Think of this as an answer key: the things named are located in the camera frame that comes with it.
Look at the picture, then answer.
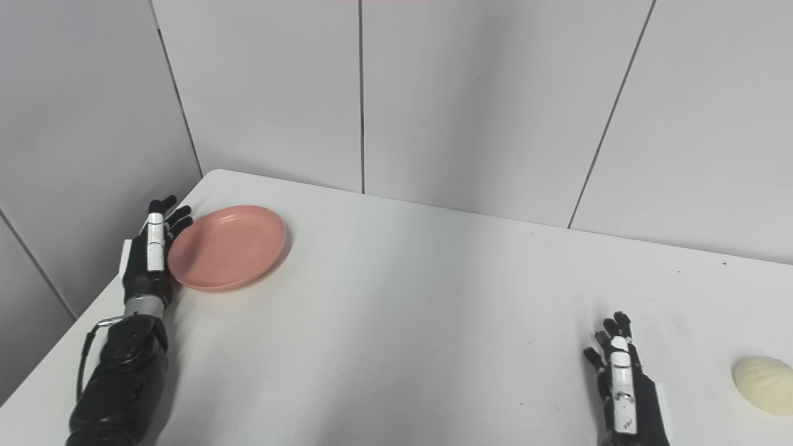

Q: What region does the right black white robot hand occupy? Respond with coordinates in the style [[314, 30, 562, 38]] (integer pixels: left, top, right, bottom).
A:
[[582, 312, 672, 446]]

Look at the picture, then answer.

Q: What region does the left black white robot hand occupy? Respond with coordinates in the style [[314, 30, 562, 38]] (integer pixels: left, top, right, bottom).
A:
[[121, 195, 194, 308]]

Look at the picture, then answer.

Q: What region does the pink round plate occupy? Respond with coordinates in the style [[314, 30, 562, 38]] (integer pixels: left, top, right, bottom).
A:
[[167, 205, 287, 292]]

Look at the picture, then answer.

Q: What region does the cream steamed bun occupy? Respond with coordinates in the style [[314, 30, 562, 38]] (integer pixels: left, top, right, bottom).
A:
[[732, 356, 793, 416]]

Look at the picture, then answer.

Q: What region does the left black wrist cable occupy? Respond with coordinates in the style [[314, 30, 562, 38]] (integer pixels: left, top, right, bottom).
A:
[[75, 315, 125, 404]]

